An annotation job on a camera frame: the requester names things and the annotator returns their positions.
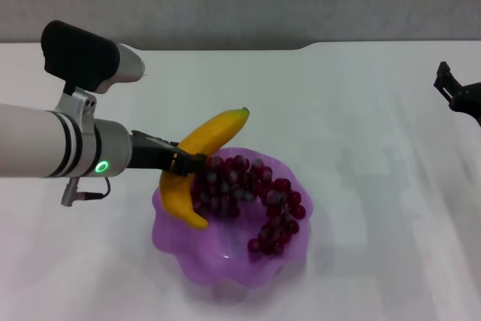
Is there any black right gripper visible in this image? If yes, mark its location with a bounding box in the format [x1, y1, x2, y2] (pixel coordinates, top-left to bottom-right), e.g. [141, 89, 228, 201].
[432, 60, 481, 129]

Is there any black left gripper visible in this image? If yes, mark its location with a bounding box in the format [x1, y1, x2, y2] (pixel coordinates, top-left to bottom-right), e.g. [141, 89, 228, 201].
[128, 129, 208, 179]

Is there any yellow banana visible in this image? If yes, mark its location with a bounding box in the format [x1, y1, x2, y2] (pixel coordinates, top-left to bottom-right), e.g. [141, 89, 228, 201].
[159, 106, 251, 230]

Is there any dark red grape bunch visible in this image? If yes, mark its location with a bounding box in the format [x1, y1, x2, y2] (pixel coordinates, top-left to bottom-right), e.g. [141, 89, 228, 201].
[190, 154, 306, 256]

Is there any purple wavy-rimmed plastic bowl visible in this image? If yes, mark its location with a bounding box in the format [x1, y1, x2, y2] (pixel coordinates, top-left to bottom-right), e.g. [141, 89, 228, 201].
[151, 147, 314, 289]

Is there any black cable with metal plug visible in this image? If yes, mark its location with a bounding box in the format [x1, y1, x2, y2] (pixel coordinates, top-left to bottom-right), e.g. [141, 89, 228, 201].
[61, 177, 112, 207]

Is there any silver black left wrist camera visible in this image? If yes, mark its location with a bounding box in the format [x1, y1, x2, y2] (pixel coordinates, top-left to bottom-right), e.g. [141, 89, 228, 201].
[40, 19, 147, 134]

